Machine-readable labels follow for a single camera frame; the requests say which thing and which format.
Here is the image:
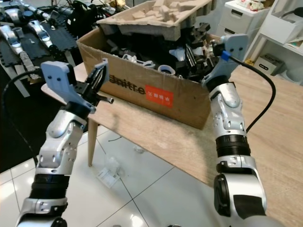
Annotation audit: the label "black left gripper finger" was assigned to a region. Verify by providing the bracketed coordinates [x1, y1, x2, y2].
[86, 65, 102, 91]
[95, 60, 109, 93]

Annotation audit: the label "clear plastic bag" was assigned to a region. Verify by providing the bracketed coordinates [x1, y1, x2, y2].
[170, 46, 192, 61]

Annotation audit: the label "black plastic packaging parts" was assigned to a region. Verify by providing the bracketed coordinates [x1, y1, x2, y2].
[104, 26, 211, 86]

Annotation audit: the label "large brown cardboard box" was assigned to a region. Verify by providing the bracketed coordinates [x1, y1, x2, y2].
[77, 28, 218, 131]

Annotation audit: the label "white drawer cabinet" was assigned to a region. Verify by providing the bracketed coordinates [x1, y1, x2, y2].
[220, 0, 273, 43]

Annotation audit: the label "moulded pulp tray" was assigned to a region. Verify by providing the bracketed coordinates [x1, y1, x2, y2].
[97, 0, 216, 41]

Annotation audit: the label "black equipment pile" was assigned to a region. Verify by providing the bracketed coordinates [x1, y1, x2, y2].
[64, 0, 109, 36]

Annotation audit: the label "small grey box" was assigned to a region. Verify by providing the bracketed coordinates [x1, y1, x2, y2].
[255, 53, 287, 76]

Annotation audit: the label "light wood table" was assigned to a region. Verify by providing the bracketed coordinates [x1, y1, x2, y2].
[42, 61, 303, 227]

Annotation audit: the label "white shelf unit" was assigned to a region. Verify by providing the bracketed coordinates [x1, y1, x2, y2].
[251, 0, 303, 86]

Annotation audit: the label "black foam floor mat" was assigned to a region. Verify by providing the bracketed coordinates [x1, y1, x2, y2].
[0, 52, 76, 173]

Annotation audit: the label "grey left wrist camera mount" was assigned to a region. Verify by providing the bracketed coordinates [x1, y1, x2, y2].
[40, 61, 90, 114]

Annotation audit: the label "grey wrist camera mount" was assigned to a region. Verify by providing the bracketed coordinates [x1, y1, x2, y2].
[40, 61, 90, 114]
[206, 33, 250, 89]

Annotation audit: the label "white plastic ring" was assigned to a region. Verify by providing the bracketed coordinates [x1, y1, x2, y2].
[157, 65, 176, 75]

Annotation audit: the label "white plastic strap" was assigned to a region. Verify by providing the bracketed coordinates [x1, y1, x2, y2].
[121, 53, 154, 67]

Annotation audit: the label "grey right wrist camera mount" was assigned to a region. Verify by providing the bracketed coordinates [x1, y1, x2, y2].
[206, 33, 250, 89]

